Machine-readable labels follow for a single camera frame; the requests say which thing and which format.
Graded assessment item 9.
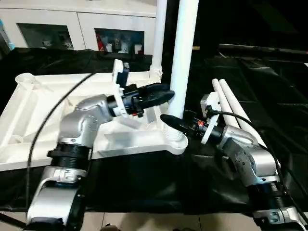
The white plastic table leg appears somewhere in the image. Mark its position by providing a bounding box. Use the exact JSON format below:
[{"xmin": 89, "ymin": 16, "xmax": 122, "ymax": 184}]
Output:
[
  {"xmin": 149, "ymin": 0, "xmax": 168, "ymax": 77},
  {"xmin": 163, "ymin": 0, "xmax": 200, "ymax": 142},
  {"xmin": 218, "ymin": 79, "xmax": 281, "ymax": 167},
  {"xmin": 211, "ymin": 79, "xmax": 241, "ymax": 126}
]

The white plastic table top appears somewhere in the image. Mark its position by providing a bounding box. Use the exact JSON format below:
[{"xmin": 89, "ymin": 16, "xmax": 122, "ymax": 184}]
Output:
[{"xmin": 0, "ymin": 69, "xmax": 189, "ymax": 173}]

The red cabinet item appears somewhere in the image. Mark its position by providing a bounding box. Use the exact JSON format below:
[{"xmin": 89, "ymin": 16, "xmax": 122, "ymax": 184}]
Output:
[{"xmin": 96, "ymin": 33, "xmax": 105, "ymax": 51}]

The black plastic table mat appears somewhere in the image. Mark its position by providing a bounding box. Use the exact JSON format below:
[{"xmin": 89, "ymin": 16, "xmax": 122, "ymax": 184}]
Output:
[{"xmin": 0, "ymin": 47, "xmax": 308, "ymax": 215}]

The long dark metal rod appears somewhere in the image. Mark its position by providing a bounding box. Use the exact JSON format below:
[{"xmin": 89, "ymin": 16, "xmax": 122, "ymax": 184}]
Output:
[{"xmin": 218, "ymin": 44, "xmax": 308, "ymax": 55}]

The white glass-door cabinet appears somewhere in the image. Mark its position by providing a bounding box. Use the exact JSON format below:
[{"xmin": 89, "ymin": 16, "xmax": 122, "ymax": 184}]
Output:
[{"xmin": 0, "ymin": 0, "xmax": 157, "ymax": 52}]

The large black backdrop sheet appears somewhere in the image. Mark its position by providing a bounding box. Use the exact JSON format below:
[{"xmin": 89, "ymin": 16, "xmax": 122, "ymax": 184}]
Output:
[{"xmin": 166, "ymin": 0, "xmax": 308, "ymax": 52}]

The black floor stand bar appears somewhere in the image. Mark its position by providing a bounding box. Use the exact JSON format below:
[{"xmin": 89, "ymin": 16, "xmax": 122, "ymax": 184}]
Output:
[{"xmin": 0, "ymin": 213, "xmax": 25, "ymax": 228}]

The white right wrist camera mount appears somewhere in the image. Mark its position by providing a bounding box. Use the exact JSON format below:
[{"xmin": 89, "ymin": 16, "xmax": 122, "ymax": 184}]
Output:
[{"xmin": 200, "ymin": 91, "xmax": 221, "ymax": 145}]

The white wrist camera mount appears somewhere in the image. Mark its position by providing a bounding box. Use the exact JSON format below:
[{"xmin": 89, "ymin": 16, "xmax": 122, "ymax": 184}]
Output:
[
  {"xmin": 112, "ymin": 59, "xmax": 130, "ymax": 118},
  {"xmin": 200, "ymin": 91, "xmax": 221, "ymax": 145}
]

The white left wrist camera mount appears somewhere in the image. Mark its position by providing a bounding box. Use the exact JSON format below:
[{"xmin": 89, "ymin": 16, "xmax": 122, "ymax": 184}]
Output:
[{"xmin": 112, "ymin": 59, "xmax": 130, "ymax": 118}]

